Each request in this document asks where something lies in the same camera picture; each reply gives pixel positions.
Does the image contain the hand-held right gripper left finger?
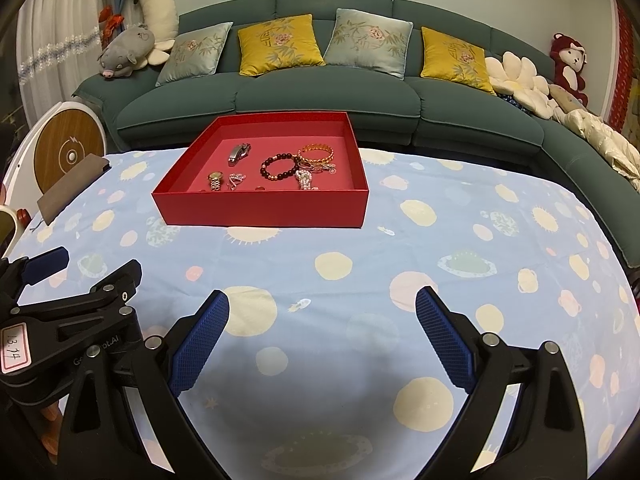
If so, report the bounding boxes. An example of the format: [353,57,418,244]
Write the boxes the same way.
[59,290,236,480]

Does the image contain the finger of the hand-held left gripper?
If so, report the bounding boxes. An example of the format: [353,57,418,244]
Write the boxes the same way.
[0,246,71,311]
[12,259,143,328]

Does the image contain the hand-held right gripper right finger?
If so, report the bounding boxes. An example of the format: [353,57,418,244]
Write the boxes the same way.
[415,286,588,480]

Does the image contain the red jewelry box tray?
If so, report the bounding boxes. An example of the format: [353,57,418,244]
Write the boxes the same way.
[151,112,371,229]

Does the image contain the dark beaded bracelet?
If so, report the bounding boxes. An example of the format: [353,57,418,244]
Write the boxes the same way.
[260,151,298,182]

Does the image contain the gold chain charm bracelet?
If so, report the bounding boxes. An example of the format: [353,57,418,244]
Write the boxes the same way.
[295,157,337,173]

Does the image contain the gold bangle bracelet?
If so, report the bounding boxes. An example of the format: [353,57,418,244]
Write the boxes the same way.
[297,144,334,163]

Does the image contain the person's left hand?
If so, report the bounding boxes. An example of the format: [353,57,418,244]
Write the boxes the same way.
[40,400,63,456]

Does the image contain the brown pouch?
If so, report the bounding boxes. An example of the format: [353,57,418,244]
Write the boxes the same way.
[37,155,112,224]

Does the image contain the round white wooden machine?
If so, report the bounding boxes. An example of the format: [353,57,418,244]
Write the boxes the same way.
[0,100,107,211]

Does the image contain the blue planet print tablecloth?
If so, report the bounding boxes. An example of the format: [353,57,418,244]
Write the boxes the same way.
[0,147,640,480]

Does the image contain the white sheer curtain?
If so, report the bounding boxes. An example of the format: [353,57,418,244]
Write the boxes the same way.
[17,0,113,136]

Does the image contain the grey pig plush toy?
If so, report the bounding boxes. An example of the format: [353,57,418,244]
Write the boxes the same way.
[96,25,157,80]

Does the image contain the blue patterned cloth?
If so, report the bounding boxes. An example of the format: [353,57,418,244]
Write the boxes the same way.
[497,91,533,111]

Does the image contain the red curtain tassel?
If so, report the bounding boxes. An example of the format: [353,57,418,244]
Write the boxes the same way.
[97,6,126,36]

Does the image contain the cream quilted blanket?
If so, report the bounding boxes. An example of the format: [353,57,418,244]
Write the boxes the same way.
[552,107,640,181]

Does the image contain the light blue embroidered pillow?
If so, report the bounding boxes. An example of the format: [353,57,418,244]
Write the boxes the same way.
[323,8,415,81]
[155,21,235,87]

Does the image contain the teal sofa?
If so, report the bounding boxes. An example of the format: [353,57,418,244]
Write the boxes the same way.
[71,0,640,266]

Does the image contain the white flower cushion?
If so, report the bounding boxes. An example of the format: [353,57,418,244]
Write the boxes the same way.
[484,51,558,121]

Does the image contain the white cow plush toy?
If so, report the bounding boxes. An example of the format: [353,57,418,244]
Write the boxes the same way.
[129,0,180,66]

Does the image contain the yellow embroidered pillow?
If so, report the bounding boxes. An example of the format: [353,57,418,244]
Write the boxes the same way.
[237,14,326,77]
[420,26,497,95]

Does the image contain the red monkey plush toy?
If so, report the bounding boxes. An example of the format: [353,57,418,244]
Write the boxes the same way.
[549,32,590,108]

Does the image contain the red wall hanging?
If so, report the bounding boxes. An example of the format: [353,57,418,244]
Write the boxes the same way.
[607,0,640,136]

